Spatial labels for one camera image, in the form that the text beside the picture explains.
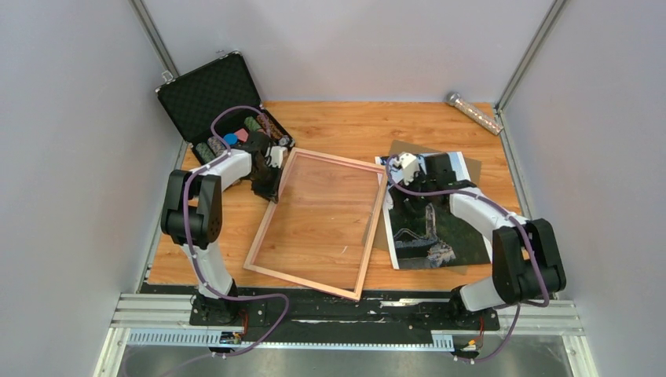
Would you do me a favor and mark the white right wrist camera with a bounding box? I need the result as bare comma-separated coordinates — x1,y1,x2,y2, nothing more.
394,152,420,185

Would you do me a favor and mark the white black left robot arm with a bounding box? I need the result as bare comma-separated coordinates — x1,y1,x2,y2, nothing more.
160,131,288,324

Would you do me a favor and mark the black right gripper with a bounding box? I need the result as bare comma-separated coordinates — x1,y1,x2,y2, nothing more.
389,165,436,219

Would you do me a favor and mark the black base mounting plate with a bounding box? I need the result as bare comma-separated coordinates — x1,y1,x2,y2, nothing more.
140,284,500,344

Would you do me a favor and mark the aluminium enclosure post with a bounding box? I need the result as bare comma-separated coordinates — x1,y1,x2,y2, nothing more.
495,0,569,113
129,0,180,83

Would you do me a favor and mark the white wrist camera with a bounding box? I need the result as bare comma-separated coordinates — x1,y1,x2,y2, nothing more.
265,146,288,169
394,152,420,185

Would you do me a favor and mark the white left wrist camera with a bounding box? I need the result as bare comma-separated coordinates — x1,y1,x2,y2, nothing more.
265,146,288,169

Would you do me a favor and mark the aluminium front rail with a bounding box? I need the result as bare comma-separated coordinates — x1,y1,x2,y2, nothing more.
94,286,598,376

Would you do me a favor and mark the black poker chip case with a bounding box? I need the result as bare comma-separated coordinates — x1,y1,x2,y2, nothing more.
156,51,296,164

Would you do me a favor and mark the glittery silver tube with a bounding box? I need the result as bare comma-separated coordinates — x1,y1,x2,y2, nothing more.
445,91,503,136

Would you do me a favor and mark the blue poker chip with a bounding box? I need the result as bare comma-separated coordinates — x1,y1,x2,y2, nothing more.
222,134,239,147

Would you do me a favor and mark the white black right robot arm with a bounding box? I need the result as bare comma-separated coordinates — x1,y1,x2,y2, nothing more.
384,152,567,328

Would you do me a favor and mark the Great Wall photo print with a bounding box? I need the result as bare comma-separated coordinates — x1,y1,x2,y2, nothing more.
374,151,492,270

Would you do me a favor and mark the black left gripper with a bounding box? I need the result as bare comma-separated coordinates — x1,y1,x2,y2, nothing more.
247,162,284,203

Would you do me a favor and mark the wooden picture frame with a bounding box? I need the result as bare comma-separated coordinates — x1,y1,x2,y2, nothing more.
243,147,390,302

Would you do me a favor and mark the left aluminium enclosure post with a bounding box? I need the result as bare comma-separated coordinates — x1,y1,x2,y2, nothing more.
129,0,180,83

